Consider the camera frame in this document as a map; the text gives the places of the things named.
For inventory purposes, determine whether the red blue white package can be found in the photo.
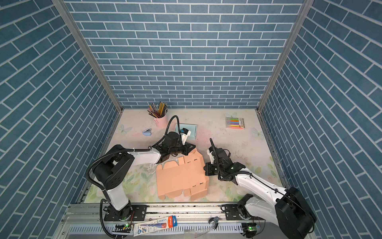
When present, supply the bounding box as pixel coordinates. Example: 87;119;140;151
133;216;178;237

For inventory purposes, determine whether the bundle of coloured pencils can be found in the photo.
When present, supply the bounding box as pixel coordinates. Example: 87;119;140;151
147;102;168;119

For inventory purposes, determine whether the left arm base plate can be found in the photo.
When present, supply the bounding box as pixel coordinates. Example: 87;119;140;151
102;205;148;222

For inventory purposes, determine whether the left black corrugated cable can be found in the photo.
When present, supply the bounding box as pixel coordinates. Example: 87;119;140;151
85;115;182;192

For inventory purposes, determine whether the small metal clip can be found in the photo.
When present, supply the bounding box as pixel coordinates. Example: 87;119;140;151
209;216;220;230

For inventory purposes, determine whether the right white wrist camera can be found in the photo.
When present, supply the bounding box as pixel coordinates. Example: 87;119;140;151
207;149;214;164

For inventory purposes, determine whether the aluminium mounting rail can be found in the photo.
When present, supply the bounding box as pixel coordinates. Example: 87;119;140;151
52;201;317;239

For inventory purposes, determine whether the pack of coloured markers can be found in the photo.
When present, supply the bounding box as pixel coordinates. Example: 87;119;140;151
225;117;245;129

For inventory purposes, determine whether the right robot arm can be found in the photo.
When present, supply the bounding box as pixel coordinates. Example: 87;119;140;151
204;146;317;239

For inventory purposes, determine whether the light blue paper box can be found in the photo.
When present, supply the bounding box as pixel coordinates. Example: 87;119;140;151
180;123;197;140

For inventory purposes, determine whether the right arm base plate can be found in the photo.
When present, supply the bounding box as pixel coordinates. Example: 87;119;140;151
220;203;264;222

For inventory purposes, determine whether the pink pencil bucket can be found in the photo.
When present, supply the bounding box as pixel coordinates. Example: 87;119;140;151
153;116;168;128

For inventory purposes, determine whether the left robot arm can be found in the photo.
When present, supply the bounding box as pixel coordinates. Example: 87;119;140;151
85;131;196;212

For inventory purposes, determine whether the pink paper box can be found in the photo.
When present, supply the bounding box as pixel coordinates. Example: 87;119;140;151
156;149;210;201

